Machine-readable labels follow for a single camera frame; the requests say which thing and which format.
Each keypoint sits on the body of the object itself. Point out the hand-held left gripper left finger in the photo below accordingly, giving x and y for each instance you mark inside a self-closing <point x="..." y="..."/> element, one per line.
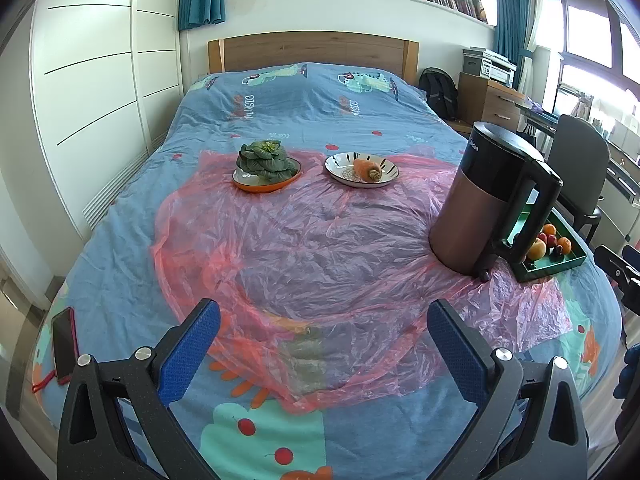
<point x="187" y="350"/>

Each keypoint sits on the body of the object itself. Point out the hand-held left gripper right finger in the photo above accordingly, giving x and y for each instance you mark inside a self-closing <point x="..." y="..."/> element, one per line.
<point x="457" y="350"/>

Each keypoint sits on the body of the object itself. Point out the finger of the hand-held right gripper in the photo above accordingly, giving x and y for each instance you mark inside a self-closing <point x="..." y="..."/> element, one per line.
<point x="617" y="265"/>
<point x="632" y="302"/>

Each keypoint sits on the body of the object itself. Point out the orange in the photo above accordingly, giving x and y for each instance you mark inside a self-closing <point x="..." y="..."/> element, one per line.
<point x="549" y="230"/>
<point x="564" y="245"/>

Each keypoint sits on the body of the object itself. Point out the green tray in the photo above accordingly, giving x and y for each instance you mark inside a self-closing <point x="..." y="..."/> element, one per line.
<point x="555" y="267"/>

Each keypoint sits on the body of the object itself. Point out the yellow apple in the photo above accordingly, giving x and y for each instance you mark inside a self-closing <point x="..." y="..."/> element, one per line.
<point x="536" y="249"/>

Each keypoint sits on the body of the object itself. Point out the dark blue cloth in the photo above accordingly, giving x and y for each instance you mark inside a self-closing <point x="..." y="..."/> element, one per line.
<point x="629" y="372"/>

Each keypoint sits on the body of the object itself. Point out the blue printed blanket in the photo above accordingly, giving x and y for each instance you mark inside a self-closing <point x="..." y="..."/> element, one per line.
<point x="125" y="260"/>

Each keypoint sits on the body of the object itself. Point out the grey chair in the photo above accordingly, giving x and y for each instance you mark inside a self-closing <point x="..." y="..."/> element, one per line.
<point x="575" y="160"/>

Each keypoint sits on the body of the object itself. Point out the red phone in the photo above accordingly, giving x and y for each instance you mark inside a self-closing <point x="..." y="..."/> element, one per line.
<point x="64" y="345"/>

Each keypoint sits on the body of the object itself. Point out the copper electric kettle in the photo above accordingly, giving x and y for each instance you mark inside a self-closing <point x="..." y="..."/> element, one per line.
<point x="465" y="210"/>

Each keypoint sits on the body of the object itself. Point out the pink plastic sheet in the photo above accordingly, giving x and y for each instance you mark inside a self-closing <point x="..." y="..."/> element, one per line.
<point x="325" y="260"/>

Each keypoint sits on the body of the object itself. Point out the orange bowl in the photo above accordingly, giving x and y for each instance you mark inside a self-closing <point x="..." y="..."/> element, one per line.
<point x="260" y="187"/>

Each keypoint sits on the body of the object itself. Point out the carrot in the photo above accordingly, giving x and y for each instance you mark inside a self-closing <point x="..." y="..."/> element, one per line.
<point x="366" y="170"/>

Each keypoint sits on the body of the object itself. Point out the wooden drawer cabinet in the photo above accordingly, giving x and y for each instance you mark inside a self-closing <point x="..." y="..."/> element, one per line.
<point x="490" y="105"/>

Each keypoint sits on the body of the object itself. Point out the green bok choy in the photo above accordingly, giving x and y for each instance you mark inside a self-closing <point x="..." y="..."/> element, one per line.
<point x="265" y="160"/>

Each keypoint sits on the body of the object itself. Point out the white patterned plate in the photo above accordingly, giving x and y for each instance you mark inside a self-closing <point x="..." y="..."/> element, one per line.
<point x="340" y="172"/>

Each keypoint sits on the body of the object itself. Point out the white printer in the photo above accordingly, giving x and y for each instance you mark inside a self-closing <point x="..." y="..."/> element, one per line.
<point x="489" y="65"/>

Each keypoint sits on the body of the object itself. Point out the window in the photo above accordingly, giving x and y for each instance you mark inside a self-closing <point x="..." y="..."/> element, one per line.
<point x="585" y="25"/>

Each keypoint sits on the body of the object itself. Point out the black backpack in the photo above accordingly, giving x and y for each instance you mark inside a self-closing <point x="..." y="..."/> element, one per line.
<point x="439" y="92"/>

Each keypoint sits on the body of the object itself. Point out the white wardrobe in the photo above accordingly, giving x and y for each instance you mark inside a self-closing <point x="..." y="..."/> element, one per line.
<point x="100" y="85"/>

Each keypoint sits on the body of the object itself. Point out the wooden headboard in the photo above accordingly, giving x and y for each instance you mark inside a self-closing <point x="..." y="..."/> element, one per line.
<point x="310" y="50"/>

